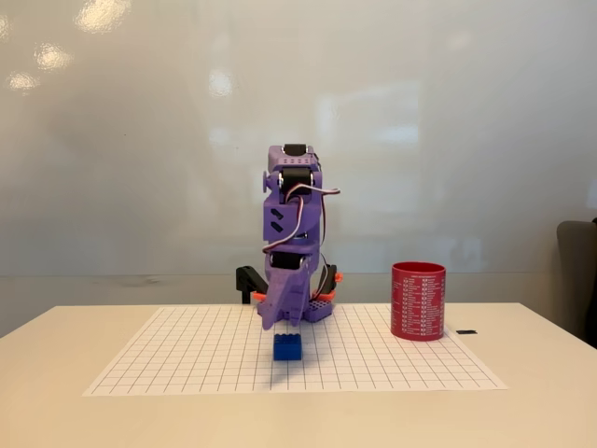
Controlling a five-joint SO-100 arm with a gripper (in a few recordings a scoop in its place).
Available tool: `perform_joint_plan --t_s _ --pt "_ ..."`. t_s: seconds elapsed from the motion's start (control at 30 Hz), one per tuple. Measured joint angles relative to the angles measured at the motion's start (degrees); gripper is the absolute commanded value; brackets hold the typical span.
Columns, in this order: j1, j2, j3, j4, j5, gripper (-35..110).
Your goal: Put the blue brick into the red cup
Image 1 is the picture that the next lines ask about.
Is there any black and orange table clamp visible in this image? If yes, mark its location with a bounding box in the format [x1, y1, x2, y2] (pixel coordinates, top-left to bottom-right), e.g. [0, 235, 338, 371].
[311, 263, 345, 301]
[235, 264, 274, 305]

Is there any dark lower arm servo cable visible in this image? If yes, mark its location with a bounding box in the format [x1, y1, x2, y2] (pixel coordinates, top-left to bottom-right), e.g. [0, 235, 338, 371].
[317, 251, 330, 298]

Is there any white red wrist servo cable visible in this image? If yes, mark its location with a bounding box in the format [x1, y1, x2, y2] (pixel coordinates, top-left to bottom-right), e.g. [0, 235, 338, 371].
[261, 184, 341, 256]

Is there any blue toy brick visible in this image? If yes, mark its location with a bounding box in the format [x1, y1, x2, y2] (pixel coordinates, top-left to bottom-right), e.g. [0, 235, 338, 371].
[272, 333, 303, 362]

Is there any white grid paper sheet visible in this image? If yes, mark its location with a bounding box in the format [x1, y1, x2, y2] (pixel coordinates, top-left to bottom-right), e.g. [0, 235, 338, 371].
[82, 305, 508, 398]

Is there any red cup white print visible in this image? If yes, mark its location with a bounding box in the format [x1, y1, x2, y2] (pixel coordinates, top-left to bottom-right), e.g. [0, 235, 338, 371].
[390, 261, 447, 343]

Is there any dark grey chair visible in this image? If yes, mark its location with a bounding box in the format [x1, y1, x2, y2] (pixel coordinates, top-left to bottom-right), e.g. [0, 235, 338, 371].
[556, 217, 597, 350]

